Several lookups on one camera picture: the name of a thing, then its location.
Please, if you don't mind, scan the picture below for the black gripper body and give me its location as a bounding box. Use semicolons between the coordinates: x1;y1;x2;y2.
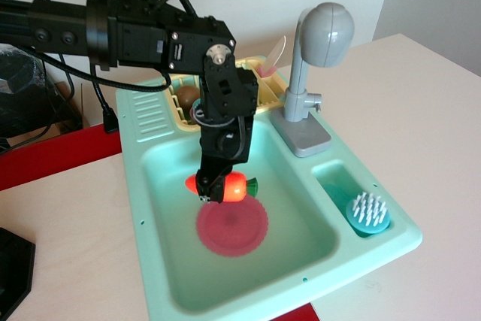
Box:
195;114;255;190

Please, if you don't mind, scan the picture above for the mint green toy sink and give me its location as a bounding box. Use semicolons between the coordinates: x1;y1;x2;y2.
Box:
116;74;422;320

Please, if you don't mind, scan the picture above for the black bin with bag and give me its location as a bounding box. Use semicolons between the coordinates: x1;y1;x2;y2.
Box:
1;45;82;138

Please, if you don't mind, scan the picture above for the black power cord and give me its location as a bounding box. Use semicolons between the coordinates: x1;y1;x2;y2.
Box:
0;0;76;145

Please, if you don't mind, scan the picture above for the teal toy cup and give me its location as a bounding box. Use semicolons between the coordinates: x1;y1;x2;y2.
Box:
191;98;201;114

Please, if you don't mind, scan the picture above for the grey toy faucet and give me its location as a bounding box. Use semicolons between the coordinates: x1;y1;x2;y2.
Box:
270;2;355;159

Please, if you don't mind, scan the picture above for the pink toy plate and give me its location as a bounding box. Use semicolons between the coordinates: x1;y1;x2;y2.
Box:
196;195;269;257

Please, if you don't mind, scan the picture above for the pink toy cup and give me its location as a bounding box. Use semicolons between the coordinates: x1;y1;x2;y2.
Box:
189;108;197;125

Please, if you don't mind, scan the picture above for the yellow dish rack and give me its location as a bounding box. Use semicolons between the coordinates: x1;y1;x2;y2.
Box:
165;56;287;132

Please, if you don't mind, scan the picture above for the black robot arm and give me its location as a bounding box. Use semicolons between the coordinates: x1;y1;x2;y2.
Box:
1;0;259;203

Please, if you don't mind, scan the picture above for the pink toy knife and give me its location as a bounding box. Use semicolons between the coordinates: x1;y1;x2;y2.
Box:
257;35;286;77

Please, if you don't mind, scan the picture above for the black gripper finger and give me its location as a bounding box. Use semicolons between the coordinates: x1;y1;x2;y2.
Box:
195;172;225;203

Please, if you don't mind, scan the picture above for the teal scrub brush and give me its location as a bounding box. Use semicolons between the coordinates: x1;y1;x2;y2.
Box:
345;192;391;235

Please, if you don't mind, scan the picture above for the black object at corner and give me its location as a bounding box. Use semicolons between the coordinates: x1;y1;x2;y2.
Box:
1;228;35;320

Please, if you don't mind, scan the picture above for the orange toy carrot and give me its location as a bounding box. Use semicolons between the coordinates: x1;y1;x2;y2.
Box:
184;171;259;203

